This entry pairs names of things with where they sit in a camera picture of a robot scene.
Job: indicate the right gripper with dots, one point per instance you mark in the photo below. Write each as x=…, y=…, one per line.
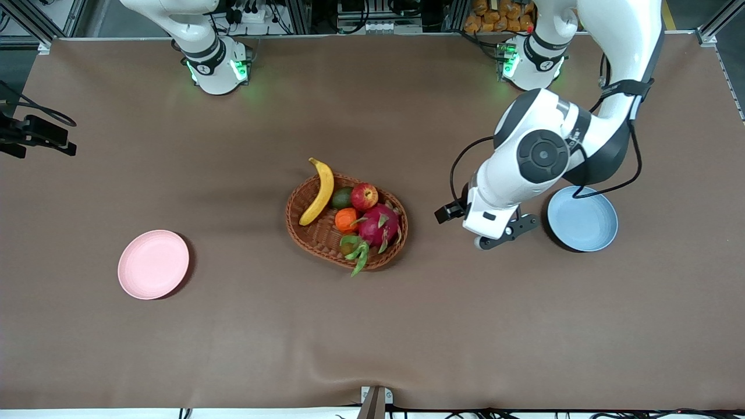
x=36, y=131

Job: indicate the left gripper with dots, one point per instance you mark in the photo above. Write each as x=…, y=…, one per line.
x=453, y=210

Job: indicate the red apple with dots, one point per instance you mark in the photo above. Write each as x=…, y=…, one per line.
x=364, y=196

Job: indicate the yellow banana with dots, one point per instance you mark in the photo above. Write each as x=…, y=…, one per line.
x=323, y=192

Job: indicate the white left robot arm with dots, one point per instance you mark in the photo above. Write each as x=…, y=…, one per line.
x=623, y=35

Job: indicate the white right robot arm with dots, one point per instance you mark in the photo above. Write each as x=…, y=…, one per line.
x=215, y=75

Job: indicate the pink dragon fruit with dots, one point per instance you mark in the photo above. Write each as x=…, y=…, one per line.
x=378, y=226

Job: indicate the orange tangerine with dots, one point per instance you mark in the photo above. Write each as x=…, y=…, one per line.
x=346, y=220

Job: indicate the brown kiwi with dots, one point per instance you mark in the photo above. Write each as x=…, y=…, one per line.
x=347, y=249

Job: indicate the green avocado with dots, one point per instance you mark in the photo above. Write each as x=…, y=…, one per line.
x=340, y=199

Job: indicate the brown wicker basket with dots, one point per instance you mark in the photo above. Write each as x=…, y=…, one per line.
x=317, y=235

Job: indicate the blue plate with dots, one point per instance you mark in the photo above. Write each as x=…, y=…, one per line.
x=588, y=227

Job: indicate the brown table cloth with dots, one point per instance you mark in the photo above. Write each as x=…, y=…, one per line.
x=372, y=326

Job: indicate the pink plate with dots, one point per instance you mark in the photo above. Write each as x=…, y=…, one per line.
x=152, y=265

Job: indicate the white connector block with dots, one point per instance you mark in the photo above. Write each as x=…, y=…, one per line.
x=393, y=27

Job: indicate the bag of orange fruits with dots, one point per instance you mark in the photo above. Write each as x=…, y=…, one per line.
x=495, y=14

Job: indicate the white power strip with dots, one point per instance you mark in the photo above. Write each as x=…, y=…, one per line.
x=253, y=16

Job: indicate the aluminium frame profile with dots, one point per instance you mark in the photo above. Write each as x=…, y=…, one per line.
x=713, y=29
x=35, y=23

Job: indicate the metal table clamp bracket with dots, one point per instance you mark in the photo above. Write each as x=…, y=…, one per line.
x=375, y=404

